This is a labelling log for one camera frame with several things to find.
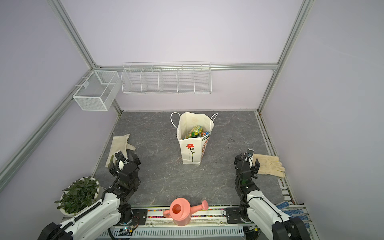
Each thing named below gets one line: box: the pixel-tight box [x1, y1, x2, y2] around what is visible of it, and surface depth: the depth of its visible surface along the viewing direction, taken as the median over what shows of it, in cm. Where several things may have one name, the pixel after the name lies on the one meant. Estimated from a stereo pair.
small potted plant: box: [54, 175, 100, 216], surface depth 66 cm
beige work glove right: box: [252, 153, 286, 178], surface depth 92 cm
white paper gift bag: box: [170, 112, 218, 165], surface depth 84 cm
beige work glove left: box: [105, 134, 136, 167], surface depth 103 cm
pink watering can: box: [163, 197, 209, 226], surface depth 68 cm
